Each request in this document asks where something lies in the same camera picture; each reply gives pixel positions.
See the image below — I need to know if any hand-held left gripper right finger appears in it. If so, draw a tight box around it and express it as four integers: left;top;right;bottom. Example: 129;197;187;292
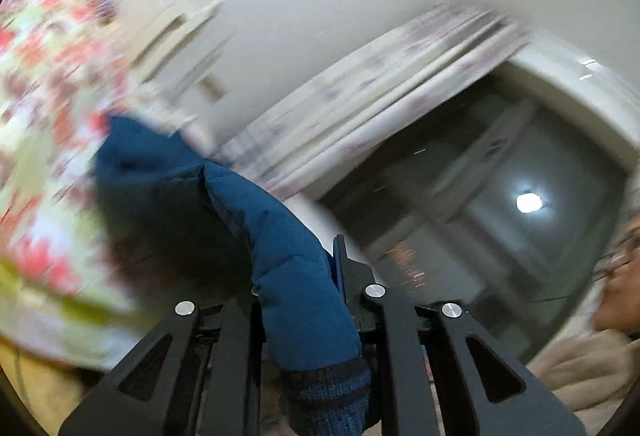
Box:
332;233;588;436

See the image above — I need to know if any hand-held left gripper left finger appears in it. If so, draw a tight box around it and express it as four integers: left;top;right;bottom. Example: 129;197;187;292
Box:
57;288;264;436

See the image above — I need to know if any printed curtain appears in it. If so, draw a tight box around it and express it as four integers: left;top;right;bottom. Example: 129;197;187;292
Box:
215;3;532;198

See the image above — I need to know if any person's face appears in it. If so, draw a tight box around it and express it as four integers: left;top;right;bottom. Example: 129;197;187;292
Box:
591;220;640;333

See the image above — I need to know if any floral bed sheet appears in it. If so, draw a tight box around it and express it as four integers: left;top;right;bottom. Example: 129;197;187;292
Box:
0;0;201;369

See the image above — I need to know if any dark window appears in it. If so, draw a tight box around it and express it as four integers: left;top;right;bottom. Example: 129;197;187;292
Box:
320;61;632;362

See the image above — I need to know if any yellow bed sheet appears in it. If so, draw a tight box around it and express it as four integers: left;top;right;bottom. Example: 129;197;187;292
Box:
0;341;103;436

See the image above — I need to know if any blue quilted jacket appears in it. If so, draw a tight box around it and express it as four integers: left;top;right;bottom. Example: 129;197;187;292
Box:
92;113;374;436

